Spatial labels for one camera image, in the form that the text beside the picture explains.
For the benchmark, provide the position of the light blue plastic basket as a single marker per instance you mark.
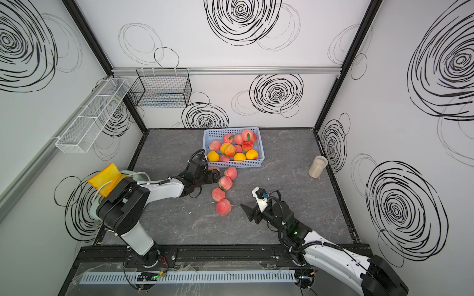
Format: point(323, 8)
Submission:
point(217, 134)

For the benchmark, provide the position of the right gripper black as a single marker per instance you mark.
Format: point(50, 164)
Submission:
point(252, 214)

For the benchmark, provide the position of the yellow toast slice rear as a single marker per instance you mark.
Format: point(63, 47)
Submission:
point(105, 180)

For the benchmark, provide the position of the pink peach with leaf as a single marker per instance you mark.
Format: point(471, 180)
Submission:
point(213, 168)

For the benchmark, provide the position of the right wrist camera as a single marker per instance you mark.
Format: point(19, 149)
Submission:
point(261, 198)

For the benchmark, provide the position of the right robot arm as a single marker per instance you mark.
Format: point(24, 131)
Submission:
point(367, 276)

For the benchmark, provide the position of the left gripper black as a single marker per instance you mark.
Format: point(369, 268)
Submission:
point(210, 179)

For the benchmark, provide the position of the black wire wall basket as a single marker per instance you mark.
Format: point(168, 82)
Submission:
point(161, 88)

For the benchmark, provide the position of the mint green toaster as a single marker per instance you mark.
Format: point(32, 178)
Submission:
point(137, 176)

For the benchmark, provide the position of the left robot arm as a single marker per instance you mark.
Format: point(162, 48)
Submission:
point(124, 200)

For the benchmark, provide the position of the frosted plastic cup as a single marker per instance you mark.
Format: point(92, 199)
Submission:
point(318, 166)

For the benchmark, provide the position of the grey slotted cable duct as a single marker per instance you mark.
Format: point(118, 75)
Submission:
point(188, 277)

